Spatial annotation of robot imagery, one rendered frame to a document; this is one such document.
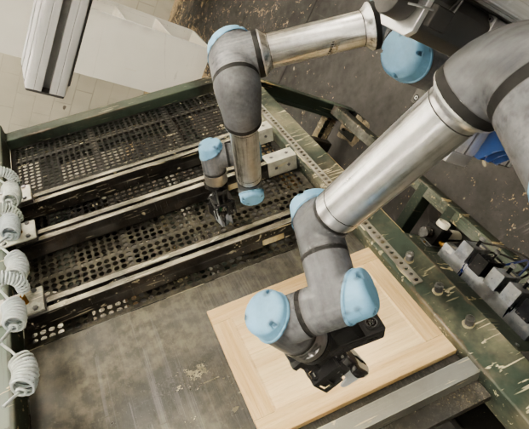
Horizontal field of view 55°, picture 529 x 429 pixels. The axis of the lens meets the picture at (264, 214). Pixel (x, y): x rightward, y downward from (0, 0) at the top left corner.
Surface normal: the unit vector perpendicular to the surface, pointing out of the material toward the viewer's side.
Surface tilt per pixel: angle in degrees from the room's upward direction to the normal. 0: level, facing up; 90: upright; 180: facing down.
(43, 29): 90
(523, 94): 1
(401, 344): 57
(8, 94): 90
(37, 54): 90
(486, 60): 12
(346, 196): 25
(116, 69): 90
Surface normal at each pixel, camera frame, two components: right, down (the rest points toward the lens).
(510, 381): -0.10, -0.74
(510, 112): -0.96, 0.07
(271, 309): -0.54, -0.48
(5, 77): 0.40, 0.57
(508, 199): -0.82, -0.12
